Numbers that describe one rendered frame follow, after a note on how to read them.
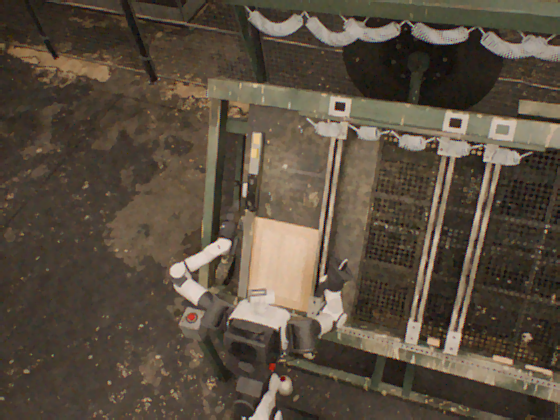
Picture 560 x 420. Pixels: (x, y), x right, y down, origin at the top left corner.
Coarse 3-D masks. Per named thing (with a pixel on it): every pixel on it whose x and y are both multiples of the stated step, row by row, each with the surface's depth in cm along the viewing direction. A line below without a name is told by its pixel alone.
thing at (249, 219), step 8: (256, 144) 280; (256, 160) 282; (256, 168) 283; (256, 184) 285; (256, 192) 287; (256, 200) 290; (248, 216) 291; (248, 224) 293; (248, 232) 294; (248, 240) 295; (248, 248) 296; (248, 256) 298; (248, 264) 299; (240, 272) 302; (248, 272) 301; (240, 280) 303; (248, 280) 302; (240, 288) 304; (240, 296) 306
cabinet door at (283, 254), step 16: (256, 224) 293; (272, 224) 290; (288, 224) 287; (256, 240) 296; (272, 240) 293; (288, 240) 290; (304, 240) 287; (256, 256) 298; (272, 256) 295; (288, 256) 292; (304, 256) 289; (256, 272) 301; (272, 272) 298; (288, 272) 295; (304, 272) 291; (272, 288) 300; (288, 288) 297; (304, 288) 294; (288, 304) 299; (304, 304) 296
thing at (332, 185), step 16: (336, 112) 255; (336, 128) 244; (336, 144) 263; (336, 160) 264; (336, 176) 266; (336, 192) 271; (320, 224) 275; (320, 240) 278; (320, 256) 283; (320, 272) 284; (320, 304) 289
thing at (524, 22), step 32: (256, 0) 267; (288, 0) 261; (320, 0) 255; (352, 0) 250; (384, 0) 245; (416, 0) 241; (448, 0) 239; (480, 0) 236; (512, 0) 233; (544, 32) 232; (256, 64) 316; (416, 96) 279
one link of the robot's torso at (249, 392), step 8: (240, 376) 258; (240, 384) 257; (248, 384) 256; (256, 384) 255; (264, 384) 256; (240, 392) 256; (248, 392) 255; (256, 392) 254; (264, 392) 261; (240, 400) 252; (248, 400) 252; (256, 400) 254; (240, 408) 254; (248, 408) 252; (256, 408) 254; (248, 416) 255
